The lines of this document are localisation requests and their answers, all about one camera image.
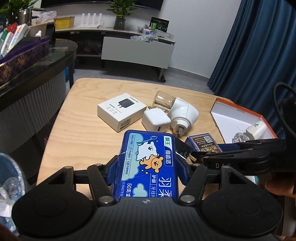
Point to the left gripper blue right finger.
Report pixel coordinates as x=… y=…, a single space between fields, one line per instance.
x=183 y=169

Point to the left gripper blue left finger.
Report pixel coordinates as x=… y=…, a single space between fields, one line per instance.
x=112 y=165

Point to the white green-leaf plug-in device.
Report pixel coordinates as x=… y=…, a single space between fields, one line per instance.
x=256 y=130

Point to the small playing card box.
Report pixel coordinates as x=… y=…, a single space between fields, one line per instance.
x=203 y=143

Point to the blue floss pick box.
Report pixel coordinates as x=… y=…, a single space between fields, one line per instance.
x=146 y=166

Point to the orange white shallow box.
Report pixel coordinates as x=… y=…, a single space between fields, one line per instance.
x=231 y=118

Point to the white plug-in with bottle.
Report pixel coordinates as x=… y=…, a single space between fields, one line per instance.
x=181 y=113

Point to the white usb cube charger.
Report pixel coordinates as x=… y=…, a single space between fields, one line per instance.
x=156 y=120

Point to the white charger packaging box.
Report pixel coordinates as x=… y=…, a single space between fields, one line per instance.
x=121 y=111

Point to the trash bin with bag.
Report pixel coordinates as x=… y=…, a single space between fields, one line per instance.
x=13 y=186

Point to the dark blue curtain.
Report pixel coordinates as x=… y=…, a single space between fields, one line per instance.
x=258 y=54

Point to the black glass coffee table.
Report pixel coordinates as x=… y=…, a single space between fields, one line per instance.
x=30 y=103

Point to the white tv console cabinet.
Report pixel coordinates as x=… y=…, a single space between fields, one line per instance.
x=133 y=47

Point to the purple patterned storage box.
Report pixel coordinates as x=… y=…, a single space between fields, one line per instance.
x=25 y=54

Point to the black green display box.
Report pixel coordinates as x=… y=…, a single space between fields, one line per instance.
x=159 y=24

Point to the white wifi router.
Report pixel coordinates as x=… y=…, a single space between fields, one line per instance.
x=90 y=21

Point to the yellow box on console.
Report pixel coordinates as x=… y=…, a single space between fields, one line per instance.
x=65 y=22

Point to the potted bamboo on console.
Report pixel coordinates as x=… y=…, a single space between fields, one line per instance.
x=122 y=9

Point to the white plastic bag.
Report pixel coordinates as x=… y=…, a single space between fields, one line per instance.
x=45 y=17

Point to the potted plant in steel pot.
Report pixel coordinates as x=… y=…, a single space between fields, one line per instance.
x=10 y=9

